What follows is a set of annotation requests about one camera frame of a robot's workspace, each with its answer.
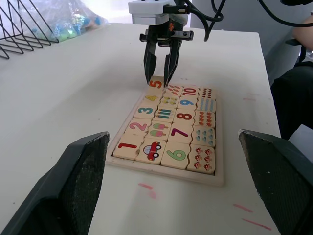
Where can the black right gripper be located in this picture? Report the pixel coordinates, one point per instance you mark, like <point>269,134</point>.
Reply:
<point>161,34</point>

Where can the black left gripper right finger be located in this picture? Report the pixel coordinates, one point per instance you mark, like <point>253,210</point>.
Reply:
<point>286,181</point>

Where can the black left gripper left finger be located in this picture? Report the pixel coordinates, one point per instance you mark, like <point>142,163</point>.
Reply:
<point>73,186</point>

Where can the wooden number puzzle board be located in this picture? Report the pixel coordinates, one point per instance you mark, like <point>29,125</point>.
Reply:
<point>168,174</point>

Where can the wooden tile five orange leaves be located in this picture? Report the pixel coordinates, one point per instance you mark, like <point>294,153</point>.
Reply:
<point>173,90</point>

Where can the wooden tile yellow four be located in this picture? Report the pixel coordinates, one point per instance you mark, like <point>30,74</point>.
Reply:
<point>151,98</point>

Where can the wooden tile four cupcakes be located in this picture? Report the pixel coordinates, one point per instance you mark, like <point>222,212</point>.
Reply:
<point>170,101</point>

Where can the wooden tile red ten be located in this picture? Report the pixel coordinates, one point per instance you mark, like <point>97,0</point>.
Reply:
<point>190,91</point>

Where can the wooden tile teal three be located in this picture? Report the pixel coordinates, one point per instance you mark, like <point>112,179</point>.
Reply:
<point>146,110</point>

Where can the wooden tile coloured pencils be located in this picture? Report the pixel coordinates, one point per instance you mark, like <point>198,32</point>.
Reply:
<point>164,113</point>

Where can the wooden tile ten dark dots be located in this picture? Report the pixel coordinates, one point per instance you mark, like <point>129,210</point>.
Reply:
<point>207,92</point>

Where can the wooden tile brown eight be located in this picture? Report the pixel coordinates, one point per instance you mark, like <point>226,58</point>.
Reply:
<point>184,115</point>

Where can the wooden tile nine blue clouds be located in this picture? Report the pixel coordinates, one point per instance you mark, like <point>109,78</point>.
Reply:
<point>206,104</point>

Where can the wooden tile red one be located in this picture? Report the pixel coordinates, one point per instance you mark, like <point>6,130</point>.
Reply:
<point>127,146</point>

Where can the wooden tile two ice creams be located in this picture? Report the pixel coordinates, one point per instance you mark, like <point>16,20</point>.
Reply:
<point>159,129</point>

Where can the wooden tile pink two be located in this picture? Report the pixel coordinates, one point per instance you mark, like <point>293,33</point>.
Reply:
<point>138,126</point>

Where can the wooden tile eight orange leaves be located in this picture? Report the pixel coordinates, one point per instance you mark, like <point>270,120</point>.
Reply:
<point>205,118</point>

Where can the wooden tile purple seven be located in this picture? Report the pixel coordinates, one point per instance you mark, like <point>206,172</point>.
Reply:
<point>179,132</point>

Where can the person's dark trouser leg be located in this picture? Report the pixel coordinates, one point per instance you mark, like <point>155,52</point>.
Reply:
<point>293,98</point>

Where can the wooden tile seven raindrops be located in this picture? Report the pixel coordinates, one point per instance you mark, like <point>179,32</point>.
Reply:
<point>203,135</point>

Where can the wooden tile red car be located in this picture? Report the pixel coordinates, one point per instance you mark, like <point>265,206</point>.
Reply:
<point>151,150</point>

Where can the wooden tile six mushrooms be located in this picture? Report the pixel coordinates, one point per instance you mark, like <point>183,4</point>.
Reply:
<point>201,157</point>

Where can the wooden tile green six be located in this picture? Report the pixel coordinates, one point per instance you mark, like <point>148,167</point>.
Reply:
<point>176,154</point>

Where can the clear plastic bag of toys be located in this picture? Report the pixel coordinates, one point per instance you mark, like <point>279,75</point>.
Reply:
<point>73,19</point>

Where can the black chair armrest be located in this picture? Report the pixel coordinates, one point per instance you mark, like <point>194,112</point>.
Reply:
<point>293,42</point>

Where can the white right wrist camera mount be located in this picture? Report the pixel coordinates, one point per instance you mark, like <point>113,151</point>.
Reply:
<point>146,11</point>

